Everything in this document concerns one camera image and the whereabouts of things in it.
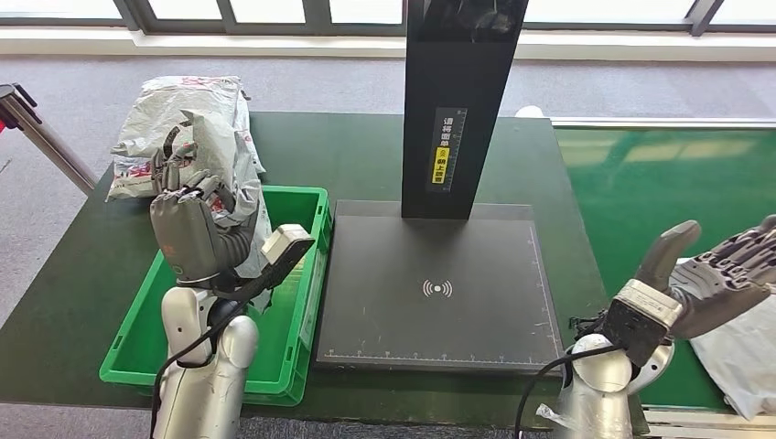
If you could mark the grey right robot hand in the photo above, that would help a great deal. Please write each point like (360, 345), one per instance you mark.
(721, 285)

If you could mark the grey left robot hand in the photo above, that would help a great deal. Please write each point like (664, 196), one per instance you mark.
(185, 236)

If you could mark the white plastic courier parcel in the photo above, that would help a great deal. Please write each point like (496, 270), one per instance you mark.
(212, 139)
(739, 363)
(124, 182)
(157, 103)

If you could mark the green conveyor belt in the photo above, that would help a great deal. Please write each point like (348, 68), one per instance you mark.
(636, 182)

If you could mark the black inbound scanner machine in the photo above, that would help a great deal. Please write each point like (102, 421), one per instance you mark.
(436, 273)

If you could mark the green plastic crate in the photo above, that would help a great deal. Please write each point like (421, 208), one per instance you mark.
(279, 351)

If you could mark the white round object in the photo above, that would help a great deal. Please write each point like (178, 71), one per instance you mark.
(530, 112)

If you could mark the black yellow ruler sticker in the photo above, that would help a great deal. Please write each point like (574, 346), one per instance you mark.
(447, 148)

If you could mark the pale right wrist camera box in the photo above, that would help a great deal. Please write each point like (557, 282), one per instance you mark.
(642, 315)

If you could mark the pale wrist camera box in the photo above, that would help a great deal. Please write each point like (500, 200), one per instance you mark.
(642, 315)
(285, 239)

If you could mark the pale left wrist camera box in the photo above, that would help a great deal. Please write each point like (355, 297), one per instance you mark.
(285, 239)

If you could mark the silver stanchion post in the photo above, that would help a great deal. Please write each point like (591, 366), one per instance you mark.
(48, 142)

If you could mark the dark window frame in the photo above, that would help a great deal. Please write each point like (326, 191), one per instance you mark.
(315, 27)

